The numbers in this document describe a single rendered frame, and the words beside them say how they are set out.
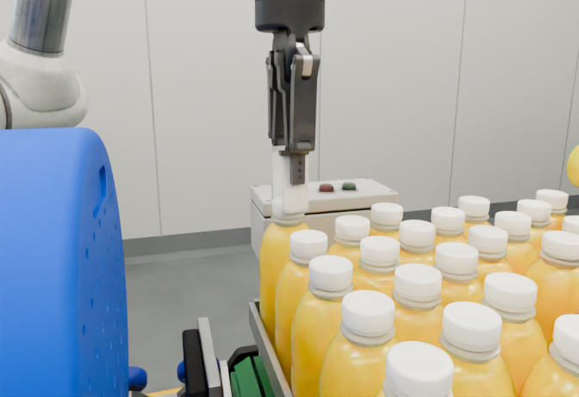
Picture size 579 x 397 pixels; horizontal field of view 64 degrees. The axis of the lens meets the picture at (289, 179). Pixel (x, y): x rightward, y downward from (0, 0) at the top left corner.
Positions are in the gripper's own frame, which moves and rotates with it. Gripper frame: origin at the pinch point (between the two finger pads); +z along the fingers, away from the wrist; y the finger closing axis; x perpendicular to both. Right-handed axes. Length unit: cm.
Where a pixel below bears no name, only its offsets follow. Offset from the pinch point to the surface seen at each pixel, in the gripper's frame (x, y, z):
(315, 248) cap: 0.2, 9.2, 4.9
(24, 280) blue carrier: -20.8, 27.7, -2.8
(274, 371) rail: -4.5, 10.7, 17.0
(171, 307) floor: -14, -190, 115
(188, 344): -12.9, 14.4, 10.2
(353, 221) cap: 6.4, 4.3, 4.3
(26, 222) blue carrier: -20.9, 25.7, -5.0
